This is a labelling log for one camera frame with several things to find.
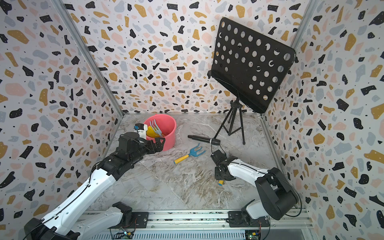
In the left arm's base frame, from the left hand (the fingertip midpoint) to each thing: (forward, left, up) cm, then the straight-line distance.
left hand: (159, 139), depth 75 cm
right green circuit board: (-38, -45, -26) cm, 65 cm away
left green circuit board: (-37, +16, -27) cm, 48 cm away
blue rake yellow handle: (+7, -17, -26) cm, 32 cm away
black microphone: (+15, -28, -23) cm, 39 cm away
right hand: (-9, -33, -26) cm, 43 cm away
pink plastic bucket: (+24, +2, -17) cm, 30 cm away
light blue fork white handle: (+17, +7, -11) cm, 21 cm away
